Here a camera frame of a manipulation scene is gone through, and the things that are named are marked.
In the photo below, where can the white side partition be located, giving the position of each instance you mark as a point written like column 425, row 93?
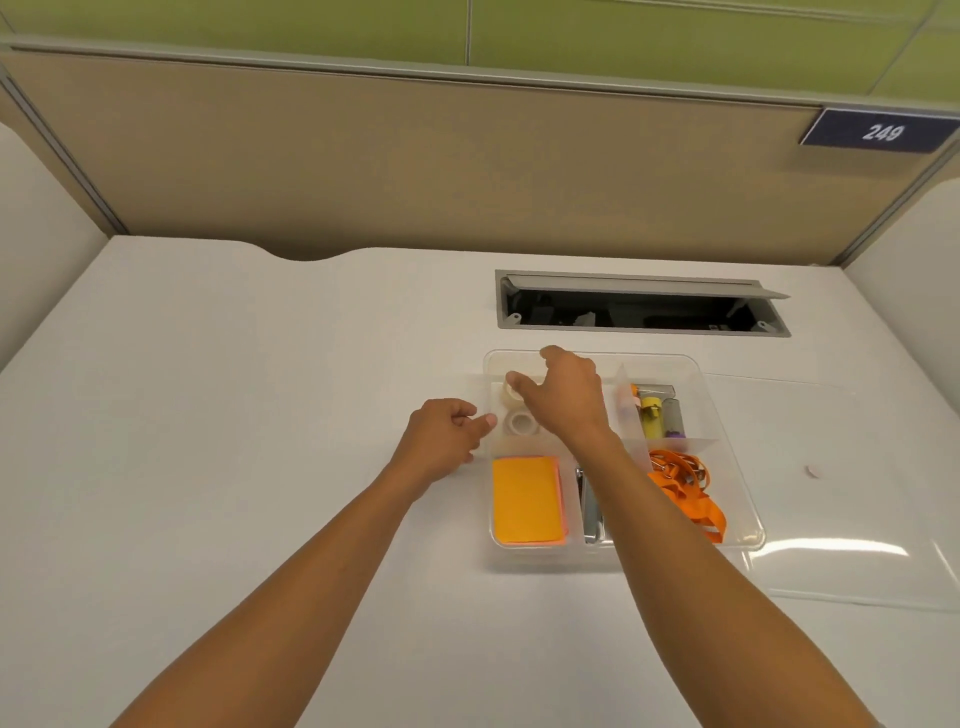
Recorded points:
column 37, row 240
column 911, row 300

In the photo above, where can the clear plastic organizer tray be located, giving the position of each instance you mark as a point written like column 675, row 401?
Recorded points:
column 731, row 487

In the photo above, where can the clear plastic lid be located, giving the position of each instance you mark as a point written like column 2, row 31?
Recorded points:
column 847, row 510

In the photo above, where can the person's right forearm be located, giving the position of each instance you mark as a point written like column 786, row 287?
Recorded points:
column 690, row 600

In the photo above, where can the yellow glue stick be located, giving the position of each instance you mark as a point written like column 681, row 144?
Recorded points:
column 651, row 418

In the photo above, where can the person's left thumb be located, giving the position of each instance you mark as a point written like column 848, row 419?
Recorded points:
column 481, row 427

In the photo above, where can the person's right thumb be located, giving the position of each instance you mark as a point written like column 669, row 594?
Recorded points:
column 526, row 385

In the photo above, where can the person's left forearm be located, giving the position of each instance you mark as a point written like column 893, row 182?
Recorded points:
column 300, row 600

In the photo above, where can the person's right hand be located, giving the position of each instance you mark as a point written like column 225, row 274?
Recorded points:
column 574, row 401

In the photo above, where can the clear tape roll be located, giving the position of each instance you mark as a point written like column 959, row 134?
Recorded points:
column 519, row 424
column 513, row 391

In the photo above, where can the dark blue number plate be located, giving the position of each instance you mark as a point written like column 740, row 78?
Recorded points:
column 877, row 131

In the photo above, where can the grey tube with purple cap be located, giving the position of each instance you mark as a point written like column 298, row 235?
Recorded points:
column 674, row 420

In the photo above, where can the person's left hand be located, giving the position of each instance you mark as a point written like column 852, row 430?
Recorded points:
column 435, row 442

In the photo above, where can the beige partition panel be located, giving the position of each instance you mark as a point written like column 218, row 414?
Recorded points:
column 450, row 157

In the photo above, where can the orange sticky note pad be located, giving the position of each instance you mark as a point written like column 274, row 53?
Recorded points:
column 526, row 500

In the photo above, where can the silver metal tool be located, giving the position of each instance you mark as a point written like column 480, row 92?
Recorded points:
column 590, row 506

